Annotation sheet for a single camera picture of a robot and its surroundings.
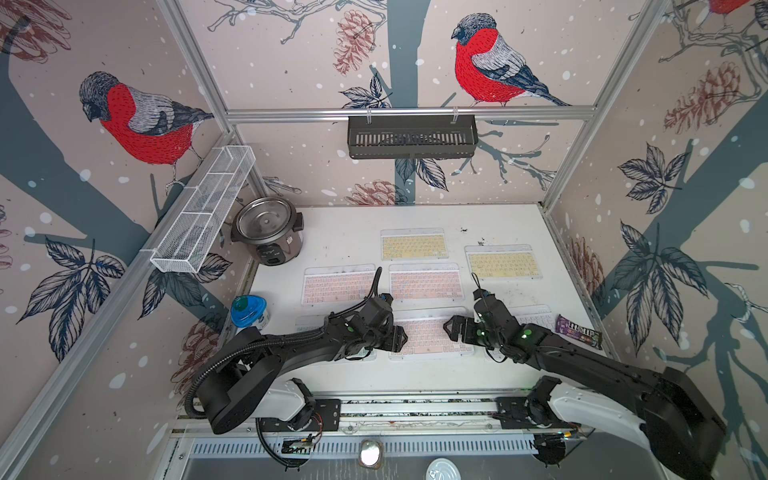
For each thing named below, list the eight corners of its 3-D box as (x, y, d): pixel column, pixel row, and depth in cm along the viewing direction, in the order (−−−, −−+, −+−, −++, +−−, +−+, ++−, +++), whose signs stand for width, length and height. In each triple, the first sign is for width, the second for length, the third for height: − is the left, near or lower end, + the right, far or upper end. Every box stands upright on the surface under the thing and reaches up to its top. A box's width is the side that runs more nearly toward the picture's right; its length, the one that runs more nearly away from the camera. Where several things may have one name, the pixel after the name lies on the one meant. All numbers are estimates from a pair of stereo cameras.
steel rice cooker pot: (244, 271, 103) (221, 239, 89) (260, 230, 116) (241, 196, 102) (302, 271, 103) (288, 238, 89) (312, 230, 115) (300, 196, 101)
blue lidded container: (239, 337, 89) (223, 322, 81) (248, 310, 95) (234, 294, 86) (269, 337, 89) (256, 322, 81) (276, 310, 95) (265, 294, 86)
